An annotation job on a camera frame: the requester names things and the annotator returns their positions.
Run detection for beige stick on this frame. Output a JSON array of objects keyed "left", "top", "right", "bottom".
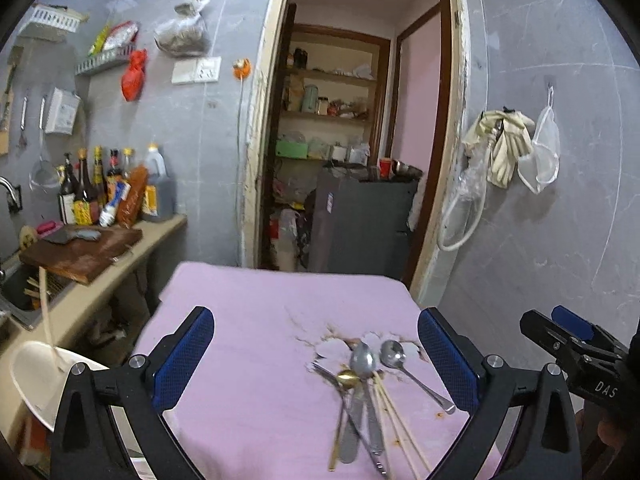
[{"left": 39, "top": 266, "right": 66, "bottom": 371}]

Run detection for grey cabinet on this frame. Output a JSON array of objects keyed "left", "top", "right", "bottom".
[{"left": 307, "top": 167, "right": 418, "bottom": 276}]

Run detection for clear hanging plastic bag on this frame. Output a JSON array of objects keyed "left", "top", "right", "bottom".
[{"left": 154, "top": 0, "right": 211, "bottom": 57}]

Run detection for wire mesh strainer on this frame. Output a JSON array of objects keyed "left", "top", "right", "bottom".
[{"left": 29, "top": 95, "right": 61, "bottom": 191}]

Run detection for cream rubber gloves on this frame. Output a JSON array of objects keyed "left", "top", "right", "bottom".
[{"left": 462, "top": 109, "right": 536, "bottom": 190}]

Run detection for cream door frame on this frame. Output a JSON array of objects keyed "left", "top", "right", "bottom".
[{"left": 240, "top": 0, "right": 468, "bottom": 306}]

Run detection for snack packets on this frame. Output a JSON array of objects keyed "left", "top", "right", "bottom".
[{"left": 89, "top": 21, "right": 140, "bottom": 56}]

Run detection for white plastic wall basket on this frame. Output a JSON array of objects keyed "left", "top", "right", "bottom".
[{"left": 22, "top": 4, "right": 90, "bottom": 36}]

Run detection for white plastic basin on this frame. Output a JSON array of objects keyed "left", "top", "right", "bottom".
[{"left": 10, "top": 341, "right": 108, "bottom": 433}]

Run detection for steel peeler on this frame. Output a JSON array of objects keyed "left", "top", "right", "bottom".
[{"left": 17, "top": 96, "right": 30, "bottom": 148}]

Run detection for white mesh bag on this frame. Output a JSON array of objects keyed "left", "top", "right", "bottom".
[{"left": 517, "top": 87, "right": 561, "bottom": 195}]

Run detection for wooden shelf unit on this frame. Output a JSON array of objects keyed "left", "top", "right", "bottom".
[{"left": 270, "top": 22, "right": 391, "bottom": 261}]

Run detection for gold spoon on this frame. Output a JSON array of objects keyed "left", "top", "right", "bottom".
[{"left": 327, "top": 369, "right": 358, "bottom": 472}]

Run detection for white blue tube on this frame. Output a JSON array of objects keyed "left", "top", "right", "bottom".
[{"left": 99, "top": 182, "right": 132, "bottom": 227}]

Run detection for beige kitchen counter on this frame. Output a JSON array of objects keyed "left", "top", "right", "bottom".
[{"left": 0, "top": 212, "right": 188, "bottom": 441}]

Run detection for steel sink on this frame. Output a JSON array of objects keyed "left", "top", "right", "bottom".
[{"left": 0, "top": 250, "right": 76, "bottom": 331}]

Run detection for tall dark sauce bottle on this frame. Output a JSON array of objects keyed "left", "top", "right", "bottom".
[{"left": 92, "top": 146, "right": 108, "bottom": 211}]

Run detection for dark sauce bottle yellow label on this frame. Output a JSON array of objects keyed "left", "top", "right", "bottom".
[{"left": 75, "top": 149, "right": 98, "bottom": 225}]

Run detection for small steel spoon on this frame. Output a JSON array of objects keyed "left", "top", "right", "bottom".
[{"left": 379, "top": 339, "right": 457, "bottom": 416}]

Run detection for large dark liquid jug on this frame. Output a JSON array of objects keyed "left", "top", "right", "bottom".
[{"left": 142, "top": 144, "right": 177, "bottom": 222}]

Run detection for orange seasoning packet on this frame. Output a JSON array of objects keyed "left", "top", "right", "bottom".
[{"left": 117, "top": 166, "right": 149, "bottom": 228}]

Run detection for white hose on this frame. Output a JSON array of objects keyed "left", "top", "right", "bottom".
[{"left": 436, "top": 160, "right": 488, "bottom": 252}]

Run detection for white wall box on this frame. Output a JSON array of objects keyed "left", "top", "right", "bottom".
[{"left": 45, "top": 87, "right": 82, "bottom": 135}]

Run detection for white wall outlet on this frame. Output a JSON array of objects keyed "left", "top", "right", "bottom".
[{"left": 171, "top": 56, "right": 222, "bottom": 85}]

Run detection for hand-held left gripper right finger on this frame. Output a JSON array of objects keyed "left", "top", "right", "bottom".
[{"left": 416, "top": 307, "right": 583, "bottom": 480}]

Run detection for person's right hand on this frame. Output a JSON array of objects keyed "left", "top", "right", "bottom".
[{"left": 574, "top": 407, "right": 608, "bottom": 463}]

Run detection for green box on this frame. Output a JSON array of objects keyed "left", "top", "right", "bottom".
[{"left": 276, "top": 139, "right": 309, "bottom": 159}]

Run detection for steel cleaver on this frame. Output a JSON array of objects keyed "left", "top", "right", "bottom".
[{"left": 40, "top": 225, "right": 103, "bottom": 246}]

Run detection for metal wall rack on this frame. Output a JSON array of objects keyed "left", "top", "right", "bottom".
[{"left": 75, "top": 44, "right": 137, "bottom": 77}]

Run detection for pink floral tablecloth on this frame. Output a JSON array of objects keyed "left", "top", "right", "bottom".
[{"left": 134, "top": 261, "right": 506, "bottom": 480}]

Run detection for red plastic bag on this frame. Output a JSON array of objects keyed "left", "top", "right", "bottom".
[{"left": 121, "top": 49, "right": 149, "bottom": 102}]

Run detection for steel faucet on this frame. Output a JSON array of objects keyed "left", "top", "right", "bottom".
[{"left": 0, "top": 176, "right": 18, "bottom": 211}]

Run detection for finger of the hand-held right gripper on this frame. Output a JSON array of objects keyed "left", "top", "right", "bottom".
[
  {"left": 519, "top": 309, "right": 583, "bottom": 363},
  {"left": 551, "top": 305, "right": 628, "bottom": 353}
]

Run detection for hanging wooden board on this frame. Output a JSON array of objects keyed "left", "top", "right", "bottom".
[{"left": 0, "top": 47, "right": 23, "bottom": 156}]

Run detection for large steel spoon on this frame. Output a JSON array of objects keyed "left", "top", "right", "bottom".
[{"left": 337, "top": 341, "right": 377, "bottom": 465}]

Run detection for steel fork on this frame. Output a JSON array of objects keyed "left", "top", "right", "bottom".
[{"left": 311, "top": 360, "right": 391, "bottom": 478}]

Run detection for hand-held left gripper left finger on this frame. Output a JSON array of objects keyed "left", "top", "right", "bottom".
[{"left": 50, "top": 305, "right": 216, "bottom": 480}]

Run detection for dark bottle red cap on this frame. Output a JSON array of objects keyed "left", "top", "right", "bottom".
[{"left": 106, "top": 149, "right": 126, "bottom": 196}]

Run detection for brown wooden cutting board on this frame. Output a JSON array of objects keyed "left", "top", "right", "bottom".
[{"left": 19, "top": 225, "right": 144, "bottom": 286}]

